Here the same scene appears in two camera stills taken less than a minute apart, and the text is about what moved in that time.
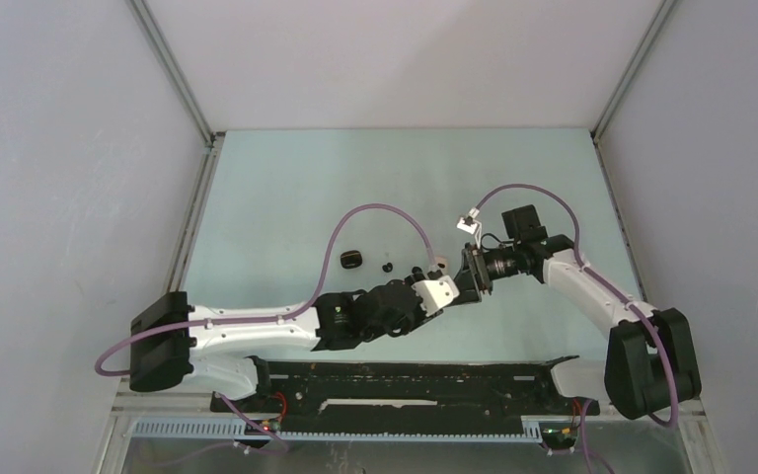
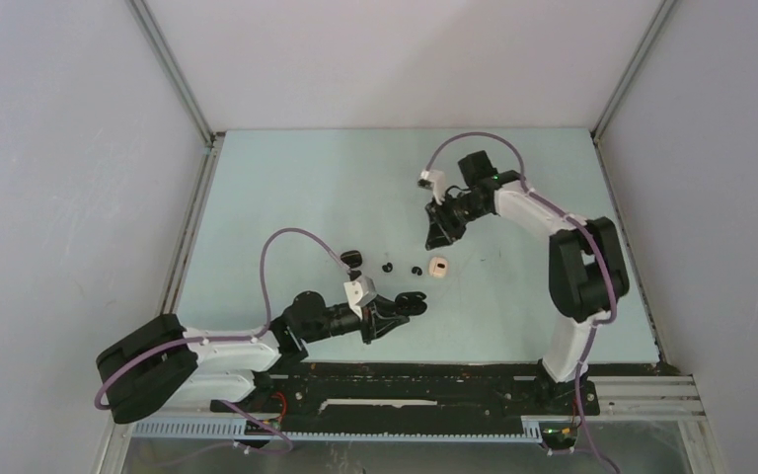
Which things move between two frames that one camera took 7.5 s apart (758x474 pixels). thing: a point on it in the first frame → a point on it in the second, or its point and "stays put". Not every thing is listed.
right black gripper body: (481, 271) → (464, 207)
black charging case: (350, 259) stays put
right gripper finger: (466, 281) → (445, 228)
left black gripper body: (421, 316) → (369, 313)
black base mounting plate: (405, 396) stays put
